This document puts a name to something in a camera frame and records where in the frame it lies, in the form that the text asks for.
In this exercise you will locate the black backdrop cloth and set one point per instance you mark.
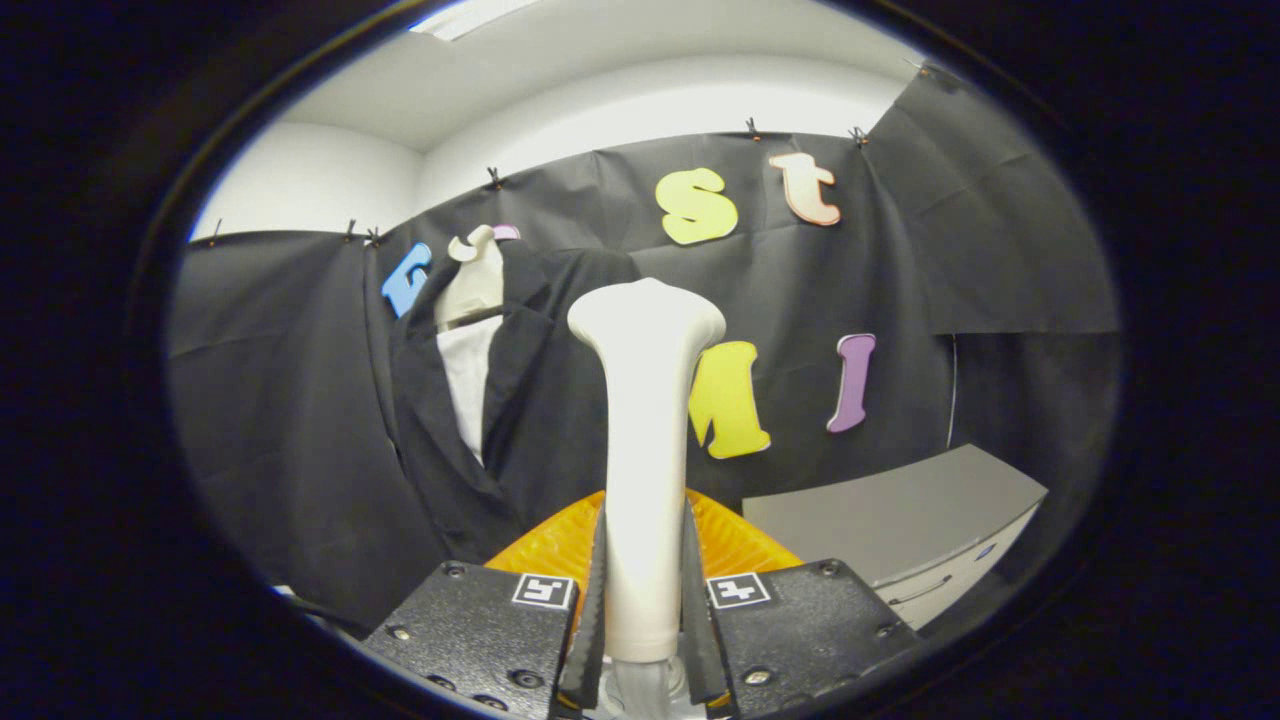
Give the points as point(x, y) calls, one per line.
point(280, 400)

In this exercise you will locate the grey cabinet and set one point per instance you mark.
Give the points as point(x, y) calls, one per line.
point(880, 520)

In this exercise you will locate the black suit jacket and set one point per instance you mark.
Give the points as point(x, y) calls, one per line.
point(540, 400)

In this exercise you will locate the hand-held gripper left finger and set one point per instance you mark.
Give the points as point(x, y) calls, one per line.
point(592, 640)

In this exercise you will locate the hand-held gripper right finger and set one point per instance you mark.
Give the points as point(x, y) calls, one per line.
point(700, 640)

